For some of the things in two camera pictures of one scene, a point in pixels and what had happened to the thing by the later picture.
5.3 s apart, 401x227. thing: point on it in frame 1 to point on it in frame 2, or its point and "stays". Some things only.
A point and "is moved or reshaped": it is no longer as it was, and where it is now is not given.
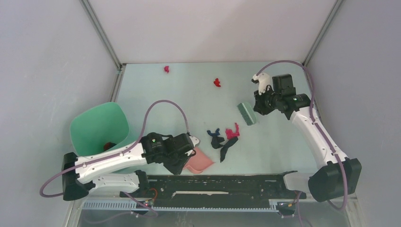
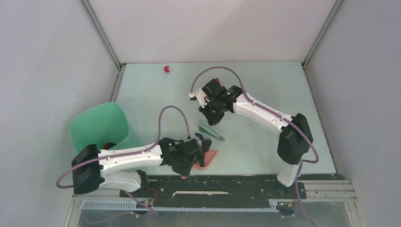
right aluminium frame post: [326, 24] stays
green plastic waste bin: [92, 126] stays
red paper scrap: [108, 145] stays
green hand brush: [248, 113] is moved or reshaped
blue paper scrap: [217, 133] to [198, 135]
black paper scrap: [215, 142] to [206, 145]
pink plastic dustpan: [198, 162] is moved or reshaped
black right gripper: [258, 106] to [212, 120]
